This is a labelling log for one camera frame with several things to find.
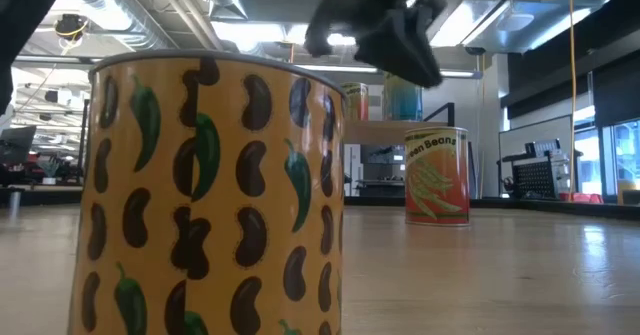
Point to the black computer monitor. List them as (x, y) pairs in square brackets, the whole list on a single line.
[(17, 145)]

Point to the black round ceiling device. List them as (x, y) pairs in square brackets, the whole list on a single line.
[(70, 26)]

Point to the black post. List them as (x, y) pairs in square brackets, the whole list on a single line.
[(84, 140)]

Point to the whiteboard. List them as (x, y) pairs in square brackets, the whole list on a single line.
[(520, 135)]

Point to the dark desk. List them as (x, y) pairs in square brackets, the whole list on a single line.
[(380, 190)]

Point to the black perforated rack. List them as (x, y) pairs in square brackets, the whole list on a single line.
[(542, 180)]

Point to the orange green beans can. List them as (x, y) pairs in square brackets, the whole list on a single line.
[(437, 185)]

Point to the silver rectangular ventilation duct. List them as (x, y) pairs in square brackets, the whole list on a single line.
[(525, 15)]

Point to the red bins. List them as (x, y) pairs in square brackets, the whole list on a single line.
[(580, 198)]

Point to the silver spiral ventilation duct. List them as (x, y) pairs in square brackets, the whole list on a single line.
[(125, 5)]

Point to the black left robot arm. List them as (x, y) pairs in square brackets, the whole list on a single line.
[(20, 15)]

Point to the yellow box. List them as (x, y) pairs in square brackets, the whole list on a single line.
[(629, 185)]

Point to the tan can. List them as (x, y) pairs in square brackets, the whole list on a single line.
[(357, 105)]

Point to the dark monitor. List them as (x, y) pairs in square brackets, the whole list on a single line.
[(382, 154)]

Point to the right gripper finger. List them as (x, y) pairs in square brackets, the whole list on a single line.
[(400, 45)]

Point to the long ceiling light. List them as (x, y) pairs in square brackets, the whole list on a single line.
[(340, 68)]

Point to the blue yellow gradient can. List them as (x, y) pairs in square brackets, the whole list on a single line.
[(402, 102)]

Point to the yellow black beans can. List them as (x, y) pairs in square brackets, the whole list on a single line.
[(215, 200)]

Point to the potted plant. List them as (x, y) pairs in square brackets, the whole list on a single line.
[(50, 172)]

